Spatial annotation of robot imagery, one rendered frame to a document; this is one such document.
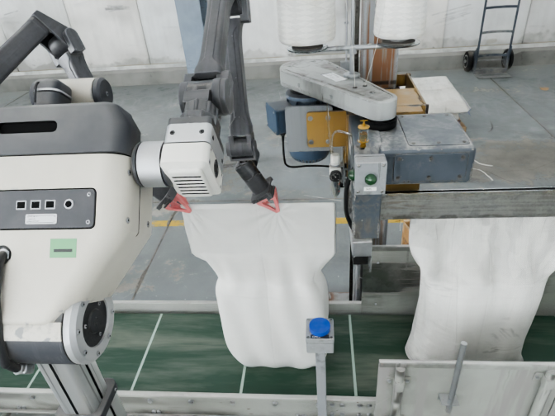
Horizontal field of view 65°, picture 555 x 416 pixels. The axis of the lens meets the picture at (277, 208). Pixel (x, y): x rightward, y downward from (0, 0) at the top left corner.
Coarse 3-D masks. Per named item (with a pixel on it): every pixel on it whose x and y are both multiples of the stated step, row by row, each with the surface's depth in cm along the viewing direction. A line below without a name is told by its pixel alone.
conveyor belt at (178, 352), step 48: (144, 336) 188; (192, 336) 186; (336, 336) 181; (384, 336) 179; (528, 336) 174; (0, 384) 173; (144, 384) 168; (192, 384) 167; (240, 384) 165; (288, 384) 164; (336, 384) 162
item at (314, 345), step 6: (306, 324) 127; (330, 324) 127; (306, 330) 126; (330, 330) 125; (306, 336) 124; (330, 336) 123; (306, 342) 124; (312, 342) 123; (318, 342) 123; (324, 342) 123; (330, 342) 123; (306, 348) 125; (312, 348) 125; (318, 348) 125; (324, 348) 125; (330, 348) 124
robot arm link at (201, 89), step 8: (200, 80) 94; (208, 80) 93; (192, 88) 92; (200, 88) 92; (208, 88) 91; (184, 96) 90; (192, 96) 90; (200, 96) 89; (208, 96) 89; (184, 104) 90
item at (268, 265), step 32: (192, 224) 146; (224, 224) 144; (256, 224) 143; (288, 224) 142; (320, 224) 141; (224, 256) 152; (256, 256) 150; (288, 256) 149; (320, 256) 148; (224, 288) 151; (256, 288) 147; (288, 288) 146; (320, 288) 149; (224, 320) 158; (256, 320) 154; (288, 320) 152; (256, 352) 164; (288, 352) 162
